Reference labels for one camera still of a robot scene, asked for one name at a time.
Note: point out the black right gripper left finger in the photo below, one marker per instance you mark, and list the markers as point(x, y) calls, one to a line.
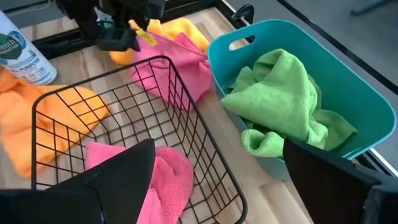
point(118, 186)

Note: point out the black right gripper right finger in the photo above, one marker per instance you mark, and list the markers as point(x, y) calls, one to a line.
point(326, 193)

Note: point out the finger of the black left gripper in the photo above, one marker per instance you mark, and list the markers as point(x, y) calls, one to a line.
point(147, 12)
point(118, 40)

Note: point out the orange microfiber towel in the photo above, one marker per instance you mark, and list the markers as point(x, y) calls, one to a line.
point(183, 29)
point(18, 124)

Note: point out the pink microfiber towel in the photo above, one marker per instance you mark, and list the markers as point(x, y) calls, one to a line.
point(180, 68)
point(174, 174)

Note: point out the black table clamp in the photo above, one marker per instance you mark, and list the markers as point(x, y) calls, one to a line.
point(245, 11)

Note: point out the teal plastic basket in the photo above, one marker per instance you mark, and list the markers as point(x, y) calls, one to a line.
point(342, 87)

